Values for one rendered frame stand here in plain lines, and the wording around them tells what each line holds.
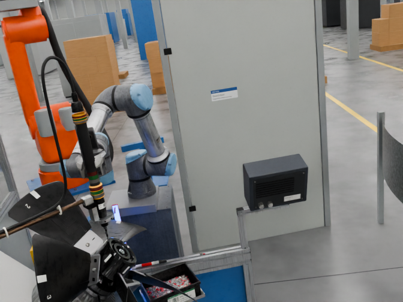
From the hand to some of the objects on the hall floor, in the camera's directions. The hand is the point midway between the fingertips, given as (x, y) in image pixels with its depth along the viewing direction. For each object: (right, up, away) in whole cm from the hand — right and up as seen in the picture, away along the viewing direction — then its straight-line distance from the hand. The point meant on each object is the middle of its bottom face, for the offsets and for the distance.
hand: (88, 165), depth 134 cm
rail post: (+67, -120, +90) cm, 165 cm away
